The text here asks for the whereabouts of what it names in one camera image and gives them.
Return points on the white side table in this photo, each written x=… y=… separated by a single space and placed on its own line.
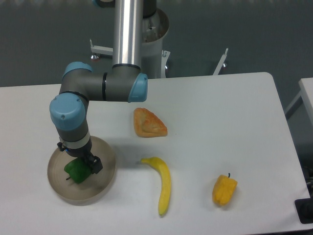
x=304 y=96

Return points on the yellow banana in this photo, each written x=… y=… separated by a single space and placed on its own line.
x=161 y=167

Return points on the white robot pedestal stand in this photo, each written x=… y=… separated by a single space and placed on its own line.
x=153 y=57

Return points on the triangular orange pastry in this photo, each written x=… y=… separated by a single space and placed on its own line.
x=148 y=125

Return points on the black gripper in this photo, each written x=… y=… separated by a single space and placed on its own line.
x=92 y=161

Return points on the black device at right edge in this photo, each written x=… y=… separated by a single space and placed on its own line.
x=304 y=208

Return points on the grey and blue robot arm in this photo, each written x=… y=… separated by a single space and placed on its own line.
x=125 y=83

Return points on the green bell pepper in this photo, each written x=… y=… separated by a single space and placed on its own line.
x=77 y=170

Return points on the yellow bell pepper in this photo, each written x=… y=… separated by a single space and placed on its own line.
x=223 y=189

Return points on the beige round plate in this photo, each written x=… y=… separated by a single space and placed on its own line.
x=94 y=187

